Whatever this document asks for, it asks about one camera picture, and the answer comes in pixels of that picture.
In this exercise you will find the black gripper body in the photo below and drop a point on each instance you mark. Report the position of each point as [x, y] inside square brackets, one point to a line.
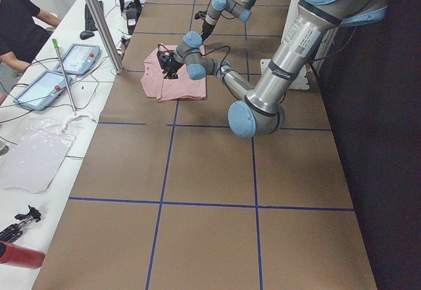
[172, 66]
[206, 31]

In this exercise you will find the near blue teach pendant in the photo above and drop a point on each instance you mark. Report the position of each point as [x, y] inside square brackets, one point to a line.
[42, 91]

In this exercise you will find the blue teach pendant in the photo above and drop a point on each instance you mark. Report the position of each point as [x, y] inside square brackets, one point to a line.
[42, 91]
[79, 58]

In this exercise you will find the pink Snoopy t-shirt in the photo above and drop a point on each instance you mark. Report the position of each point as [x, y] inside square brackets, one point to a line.
[156, 86]

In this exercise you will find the person in black shirt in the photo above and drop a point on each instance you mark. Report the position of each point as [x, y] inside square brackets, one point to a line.
[21, 37]

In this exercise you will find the clear plastic bag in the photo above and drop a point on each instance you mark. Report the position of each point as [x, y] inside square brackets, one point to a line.
[31, 164]

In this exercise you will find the metal rod with green tip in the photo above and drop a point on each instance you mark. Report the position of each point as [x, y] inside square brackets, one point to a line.
[57, 50]

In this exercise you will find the red cylinder bottle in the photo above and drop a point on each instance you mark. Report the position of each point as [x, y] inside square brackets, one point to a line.
[16, 255]

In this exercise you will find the white clothes hanger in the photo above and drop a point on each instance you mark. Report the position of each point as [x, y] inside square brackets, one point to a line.
[76, 116]

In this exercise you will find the black small tripod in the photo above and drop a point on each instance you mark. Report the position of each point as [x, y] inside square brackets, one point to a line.
[14, 231]

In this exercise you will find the far blue teach pendant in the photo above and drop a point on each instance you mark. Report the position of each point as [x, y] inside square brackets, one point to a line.
[79, 58]

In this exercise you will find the black keyboard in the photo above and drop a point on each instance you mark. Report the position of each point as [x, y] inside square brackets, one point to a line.
[89, 20]

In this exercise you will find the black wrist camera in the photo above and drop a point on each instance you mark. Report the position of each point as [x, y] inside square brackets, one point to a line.
[162, 51]
[200, 15]

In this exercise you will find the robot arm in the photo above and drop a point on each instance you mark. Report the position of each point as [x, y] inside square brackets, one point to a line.
[240, 10]
[257, 109]

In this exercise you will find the white pedestal column with base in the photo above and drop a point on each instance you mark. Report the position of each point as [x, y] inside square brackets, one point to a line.
[296, 77]

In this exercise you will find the black computer mouse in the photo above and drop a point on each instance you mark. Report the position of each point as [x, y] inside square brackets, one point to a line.
[86, 34]

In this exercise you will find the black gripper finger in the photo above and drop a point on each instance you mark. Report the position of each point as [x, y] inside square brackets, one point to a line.
[167, 75]
[173, 75]

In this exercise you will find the black power adapter box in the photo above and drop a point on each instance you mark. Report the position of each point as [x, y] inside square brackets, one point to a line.
[132, 16]

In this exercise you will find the aluminium frame post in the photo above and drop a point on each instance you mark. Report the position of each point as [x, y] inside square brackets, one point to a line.
[105, 34]

